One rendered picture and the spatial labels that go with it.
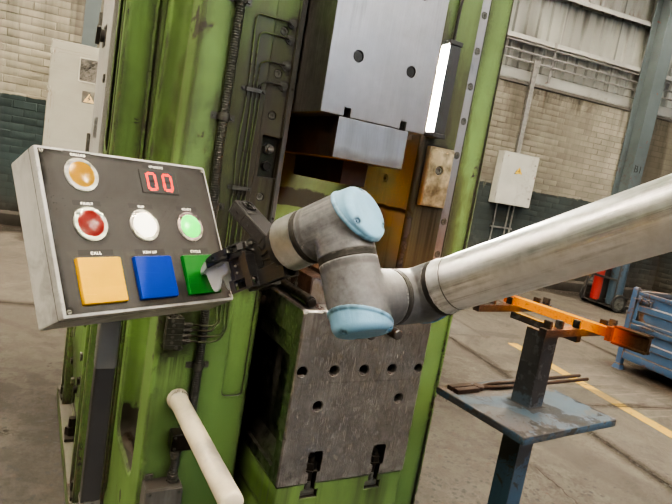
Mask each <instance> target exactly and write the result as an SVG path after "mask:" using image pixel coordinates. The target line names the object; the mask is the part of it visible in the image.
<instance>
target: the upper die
mask: <svg viewBox="0 0 672 504"><path fill-rule="evenodd" d="M407 136H408V132H407V131H403V130H398V129H394V128H390V127H385V126H381V125H377V124H372V123H368V122H364V121H359V120H355V119H351V118H346V117H342V116H305V117H290V123H289V130H288V136H287V143H286V149H285V152H286V153H291V154H298V155H306V156H314V157H321V158H329V159H337V160H345V161H350V162H356V163H361V164H366V165H369V166H376V167H384V168H391V169H399V170H401V169H402V163H403V158H404V153H405V147H406V142H407Z"/></svg>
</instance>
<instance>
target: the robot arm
mask: <svg viewBox="0 0 672 504"><path fill-rule="evenodd" d="M228 212H229V213H230V214H231V215H232V216H233V217H234V218H235V220H236V221H237V222H238V223H239V224H240V225H241V226H242V228H243V229H244V230H245V231H246V232H247V233H248V234H249V235H250V237H251V238H249V239H248V241H241V242H237V243H234V244H231V245H229V246H227V247H226V248H225V249H223V250H220V251H218V252H215V253H213V254H212V255H210V256H209V257H208V258H207V259H206V260H205V262H204V264H203V265H202V268H201V275H207V277H208V280H209V282H210V284H211V287H212V289H213V290H214V291H215V292H218V291H220V289H221V284H222V279H223V281H224V283H225V285H226V287H227V289H228V290H230V291H231V293H232V294H235V293H238V292H240V291H243V290H246V289H248V290H249V291H250V292H251V291H256V290H259V292H260V291H263V290H266V289H269V288H271V287H274V286H277V285H279V284H281V281H280V280H282V279H285V278H289V277H295V276H298V275H300V274H299V270H300V269H302V268H305V267H308V266H310V265H313V264H315V263H318V265H319V271H320V276H321V281H322V286H323V291H324V296H325V301H326V306H327V311H328V312H327V318H328V320H329V321H330V325H331V330H332V333H333V334H334V336H335V337H337V338H339V339H344V340H354V339H365V338H371V337H377V336H381V335H384V334H387V333H389V332H391V331H392V330H393V326H396V325H406V324H416V323H421V324H428V323H434V322H437V321H439V320H441V319H443V318H444V317H446V316H447V315H451V314H455V313H456V312H458V311H460V310H464V309H468V308H471V307H475V306H478V305H482V304H485V303H489V302H493V301H496V300H500V299H503V298H507V297H511V296H514V295H518V294H521V293H525V292H528V291H532V290H536V289H539V288H543V287H546V286H550V285H554V284H557V283H561V282H564V281H568V280H571V279H575V278H579V277H582V276H586V275H589V274H593V273H597V272H600V271H604V270H607V269H611V268H614V267H618V266H622V265H625V264H629V263H632V262H636V261H640V260H643V259H647V258H650V257H654V256H657V255H661V254H665V253H668V252H672V173H671V174H669V175H666V176H663V177H660V178H658V179H655V180H652V181H650V182H647V183H644V184H641V185H639V186H636V187H633V188H631V189H628V190H625V191H622V192H620V193H617V194H614V195H612V196H609V197H606V198H603V199H601V200H598V201H595V202H593V203H590V204H587V205H584V206H582V207H579V208H576V209H574V210H571V211H568V212H565V213H563V214H560V215H557V216H555V217H552V218H549V219H546V220H544V221H541V222H538V223H536V224H533V225H530V226H527V227H525V228H522V229H519V230H517V231H514V232H511V233H508V234H506V235H503V236H500V237H498V238H495V239H492V240H489V241H487V242H484V243H481V244H479V245H476V246H473V247H470V248H468V249H465V250H462V251H460V252H457V253H454V254H451V255H449V256H446V257H443V258H437V259H434V260H431V261H428V262H425V263H423V264H420V265H417V266H414V267H411V268H398V269H392V268H385V269H381V268H380V264H379V259H378V255H377V251H376V246H375V242H378V241H379V240H380V239H381V237H382V236H383V234H384V230H385V229H384V219H383V216H382V213H381V211H380V209H379V207H378V205H377V203H376V202H375V200H374V199H373V198H372V197H371V196H370V195H369V194H368V193H367V192H366V191H364V190H363V189H361V188H359V187H348V188H345V189H343V190H340V191H334V192H333V193H332V194H331V195H329V196H327V197H325V198H323V199H321V200H318V201H316V202H314V203H312V204H310V205H308V206H306V207H303V208H301V209H299V210H297V211H294V212H292V213H290V214H287V215H285V216H283V217H281V218H279V219H277V220H276V221H274V222H273V224H271V223H270V222H269V221H268V220H267V219H266V218H265V216H264V215H263V214H262V213H261V212H260V211H259V210H258V209H257V208H256V207H255V206H254V205H253V203H252V202H249V201H246V200H244V201H243V200H242V201H240V200H234V202H233V204H232V205H231V207H230V209H229V210H228ZM236 286H238V287H239V290H237V288H236ZM264 287H265V288H264Z"/></svg>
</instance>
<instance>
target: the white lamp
mask: <svg viewBox="0 0 672 504"><path fill-rule="evenodd" d="M134 226H135V228H136V230H137V232H138V233H139V234H141V235H142V236H145V237H151V236H153V235H154V234H155V232H156V223H155V221H154V219H153V218H152V217H151V216H150V215H148V214H146V213H139V214H137V215H136V216H135V218H134Z"/></svg>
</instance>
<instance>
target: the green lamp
mask: <svg viewBox="0 0 672 504"><path fill-rule="evenodd" d="M181 226H182V229H183V231H184V232H185V233H186V234H187V235H188V236H190V237H197V236H198V235H199V234H200V224H199V222H198V221H197V219H196V218H194V217H193V216H191V215H186V216H184V217H183V218H182V220H181Z"/></svg>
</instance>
